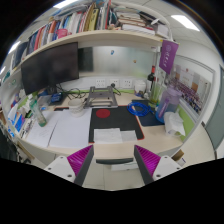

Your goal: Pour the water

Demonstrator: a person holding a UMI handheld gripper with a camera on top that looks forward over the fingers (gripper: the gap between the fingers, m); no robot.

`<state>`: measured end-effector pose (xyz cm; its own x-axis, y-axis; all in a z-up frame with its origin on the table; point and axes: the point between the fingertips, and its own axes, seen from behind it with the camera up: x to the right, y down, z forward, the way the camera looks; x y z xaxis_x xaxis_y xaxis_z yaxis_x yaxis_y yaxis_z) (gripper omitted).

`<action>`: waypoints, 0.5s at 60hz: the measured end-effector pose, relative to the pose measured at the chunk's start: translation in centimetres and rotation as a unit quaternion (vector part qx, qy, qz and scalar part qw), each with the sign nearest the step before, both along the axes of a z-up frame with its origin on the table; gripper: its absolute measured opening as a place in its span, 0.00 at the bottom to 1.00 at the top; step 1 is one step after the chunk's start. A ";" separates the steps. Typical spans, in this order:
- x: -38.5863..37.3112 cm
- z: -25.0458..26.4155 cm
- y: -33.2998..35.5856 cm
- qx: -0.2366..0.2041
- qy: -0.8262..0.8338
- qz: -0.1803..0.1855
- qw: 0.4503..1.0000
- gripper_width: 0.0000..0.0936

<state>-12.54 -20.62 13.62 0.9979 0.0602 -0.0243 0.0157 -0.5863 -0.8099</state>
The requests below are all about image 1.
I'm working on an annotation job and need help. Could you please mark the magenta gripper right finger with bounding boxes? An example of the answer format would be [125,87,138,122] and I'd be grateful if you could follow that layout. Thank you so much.
[133,145,183,186]

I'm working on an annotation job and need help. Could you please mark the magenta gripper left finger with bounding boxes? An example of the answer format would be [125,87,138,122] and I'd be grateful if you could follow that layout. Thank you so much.
[43,144,95,187]

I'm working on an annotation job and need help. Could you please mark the purple translucent water jug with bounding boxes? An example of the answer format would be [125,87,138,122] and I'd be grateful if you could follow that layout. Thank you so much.
[156,86,182,123]

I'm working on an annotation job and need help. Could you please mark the folded white paper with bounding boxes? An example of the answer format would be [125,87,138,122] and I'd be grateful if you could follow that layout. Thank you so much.
[93,128,137,144]

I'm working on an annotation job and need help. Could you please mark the white paper sheets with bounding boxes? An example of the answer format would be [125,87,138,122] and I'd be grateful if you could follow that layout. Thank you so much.
[26,109,92,149]

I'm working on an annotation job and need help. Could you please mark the dark blue mouse pad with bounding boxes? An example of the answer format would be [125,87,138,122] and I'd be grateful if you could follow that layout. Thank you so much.
[132,100,163,127]

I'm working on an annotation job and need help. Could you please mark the black desk mat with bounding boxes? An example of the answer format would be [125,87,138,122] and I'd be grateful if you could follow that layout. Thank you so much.
[89,106,144,143]

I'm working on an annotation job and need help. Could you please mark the red round coaster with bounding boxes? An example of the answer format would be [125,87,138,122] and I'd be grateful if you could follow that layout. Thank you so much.
[96,109,110,118]

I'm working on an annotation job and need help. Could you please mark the clear green plastic bottle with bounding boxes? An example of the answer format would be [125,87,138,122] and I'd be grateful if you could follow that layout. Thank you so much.
[30,99,47,127]

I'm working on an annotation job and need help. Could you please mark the grey metal laptop stand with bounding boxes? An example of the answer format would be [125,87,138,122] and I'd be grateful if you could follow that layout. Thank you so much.
[84,86,118,108]

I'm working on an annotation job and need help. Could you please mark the blue box under monitor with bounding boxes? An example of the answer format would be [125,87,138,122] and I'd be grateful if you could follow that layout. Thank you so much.
[51,93,63,103]

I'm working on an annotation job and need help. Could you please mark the group photo poster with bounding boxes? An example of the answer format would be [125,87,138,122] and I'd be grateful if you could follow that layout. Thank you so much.
[169,56,213,116]

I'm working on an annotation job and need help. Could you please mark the black computer monitor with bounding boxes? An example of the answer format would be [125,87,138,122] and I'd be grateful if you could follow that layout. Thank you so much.
[21,42,79,95]

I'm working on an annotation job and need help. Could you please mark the purple hanging pennant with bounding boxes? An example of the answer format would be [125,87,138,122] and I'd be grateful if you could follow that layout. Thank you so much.
[159,40,179,74]

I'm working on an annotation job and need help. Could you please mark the pink cup on shelf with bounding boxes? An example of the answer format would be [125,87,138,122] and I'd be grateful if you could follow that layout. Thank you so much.
[56,29,68,38]

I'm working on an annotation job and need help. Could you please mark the row of books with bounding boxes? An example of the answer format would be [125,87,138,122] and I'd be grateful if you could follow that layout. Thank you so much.
[13,0,172,64]

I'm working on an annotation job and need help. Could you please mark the blue coiled cable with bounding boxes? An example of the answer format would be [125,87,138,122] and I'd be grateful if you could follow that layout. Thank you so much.
[126,101,152,118]

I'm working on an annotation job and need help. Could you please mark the white wall power sockets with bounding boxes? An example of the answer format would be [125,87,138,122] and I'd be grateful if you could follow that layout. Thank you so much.
[95,78,133,89]

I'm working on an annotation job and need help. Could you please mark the wooden wall shelf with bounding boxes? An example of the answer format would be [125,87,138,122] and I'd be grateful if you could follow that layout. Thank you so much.
[15,30,163,71]

